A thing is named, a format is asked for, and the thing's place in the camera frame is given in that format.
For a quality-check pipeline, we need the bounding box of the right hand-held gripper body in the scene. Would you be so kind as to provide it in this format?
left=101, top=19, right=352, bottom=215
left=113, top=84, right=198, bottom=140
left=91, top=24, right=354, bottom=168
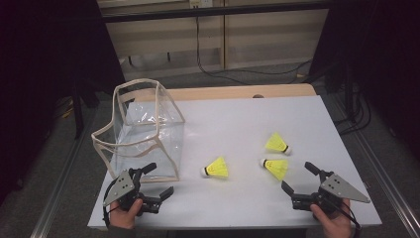
left=291, top=169, right=371, bottom=214

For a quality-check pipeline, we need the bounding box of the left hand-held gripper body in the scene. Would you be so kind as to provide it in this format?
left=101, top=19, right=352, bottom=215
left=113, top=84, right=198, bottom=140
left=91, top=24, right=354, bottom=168
left=102, top=167, right=163, bottom=217

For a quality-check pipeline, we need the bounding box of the clear plastic bag beige trim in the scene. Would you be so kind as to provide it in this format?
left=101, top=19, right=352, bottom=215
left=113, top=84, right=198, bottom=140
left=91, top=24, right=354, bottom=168
left=90, top=77, right=186, bottom=183

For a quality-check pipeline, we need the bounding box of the yellow shuttlecock white cork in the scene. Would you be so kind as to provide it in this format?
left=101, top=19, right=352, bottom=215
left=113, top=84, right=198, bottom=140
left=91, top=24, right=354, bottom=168
left=259, top=158, right=289, bottom=181
left=200, top=156, right=230, bottom=179
left=264, top=132, right=293, bottom=157

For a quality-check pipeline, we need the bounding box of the person's left hand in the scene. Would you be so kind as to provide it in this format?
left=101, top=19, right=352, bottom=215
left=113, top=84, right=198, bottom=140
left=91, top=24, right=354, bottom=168
left=108, top=197, right=145, bottom=230

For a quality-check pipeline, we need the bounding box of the person's right hand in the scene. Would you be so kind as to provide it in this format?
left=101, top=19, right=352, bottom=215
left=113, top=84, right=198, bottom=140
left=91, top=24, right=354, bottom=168
left=310, top=197, right=355, bottom=238

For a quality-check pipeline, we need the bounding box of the black stand leg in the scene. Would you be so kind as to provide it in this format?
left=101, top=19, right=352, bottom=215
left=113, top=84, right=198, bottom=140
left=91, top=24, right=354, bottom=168
left=70, top=75, right=86, bottom=140

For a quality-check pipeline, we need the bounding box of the beige wooden cabinet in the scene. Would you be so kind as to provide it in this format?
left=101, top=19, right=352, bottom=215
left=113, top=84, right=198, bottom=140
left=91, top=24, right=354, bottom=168
left=98, top=0, right=331, bottom=81

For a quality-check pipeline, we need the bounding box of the black curtain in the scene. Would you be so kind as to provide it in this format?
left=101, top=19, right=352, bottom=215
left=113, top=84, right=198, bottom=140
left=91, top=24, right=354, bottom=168
left=310, top=0, right=420, bottom=157
left=0, top=0, right=125, bottom=199

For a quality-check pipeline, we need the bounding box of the right hand-held gripper black cable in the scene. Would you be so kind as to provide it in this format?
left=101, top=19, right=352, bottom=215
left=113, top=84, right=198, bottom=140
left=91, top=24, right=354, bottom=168
left=330, top=196, right=363, bottom=232

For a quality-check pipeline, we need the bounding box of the hand-held gripper black cable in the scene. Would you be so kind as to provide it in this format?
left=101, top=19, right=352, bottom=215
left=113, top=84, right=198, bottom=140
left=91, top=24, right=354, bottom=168
left=101, top=184, right=115, bottom=230
left=330, top=196, right=363, bottom=232

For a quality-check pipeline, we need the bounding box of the left hand-held gripper black cable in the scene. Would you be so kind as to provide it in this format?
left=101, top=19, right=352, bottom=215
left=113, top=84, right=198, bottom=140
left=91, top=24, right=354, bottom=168
left=101, top=184, right=115, bottom=230

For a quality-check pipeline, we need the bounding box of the black floor cable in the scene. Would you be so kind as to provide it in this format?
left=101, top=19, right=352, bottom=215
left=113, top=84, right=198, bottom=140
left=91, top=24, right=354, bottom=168
left=334, top=98, right=372, bottom=136

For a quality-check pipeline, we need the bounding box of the aluminium floor rail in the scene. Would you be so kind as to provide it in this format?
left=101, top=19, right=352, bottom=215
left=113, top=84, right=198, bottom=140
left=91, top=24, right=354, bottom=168
left=330, top=95, right=420, bottom=238
left=31, top=112, right=100, bottom=238

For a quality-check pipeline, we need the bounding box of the black wall socket cable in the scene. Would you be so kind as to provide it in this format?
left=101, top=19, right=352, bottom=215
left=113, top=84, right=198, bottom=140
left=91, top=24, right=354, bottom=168
left=195, top=16, right=313, bottom=85

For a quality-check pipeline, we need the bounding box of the white wall socket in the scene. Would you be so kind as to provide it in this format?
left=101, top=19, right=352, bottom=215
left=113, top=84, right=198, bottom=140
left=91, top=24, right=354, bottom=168
left=188, top=0, right=214, bottom=10

